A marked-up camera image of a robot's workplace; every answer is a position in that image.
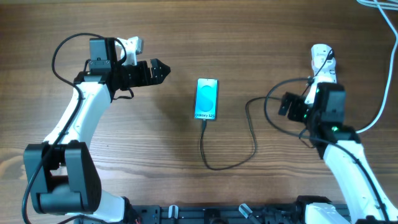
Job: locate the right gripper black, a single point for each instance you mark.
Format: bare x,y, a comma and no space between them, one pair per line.
298,101

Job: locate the white USB charger plug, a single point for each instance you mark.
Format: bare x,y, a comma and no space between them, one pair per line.
323,62

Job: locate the Galaxy S25 smartphone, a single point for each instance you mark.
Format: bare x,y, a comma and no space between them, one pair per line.
206,99

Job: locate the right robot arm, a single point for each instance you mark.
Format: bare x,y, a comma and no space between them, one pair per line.
340,147

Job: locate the white power strip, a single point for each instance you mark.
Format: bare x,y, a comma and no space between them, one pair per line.
324,76

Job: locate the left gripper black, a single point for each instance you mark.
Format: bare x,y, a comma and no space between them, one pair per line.
145,80

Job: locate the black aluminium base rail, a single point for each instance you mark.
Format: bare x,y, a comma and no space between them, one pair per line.
266,214

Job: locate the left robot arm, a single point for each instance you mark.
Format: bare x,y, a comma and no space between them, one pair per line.
62,177

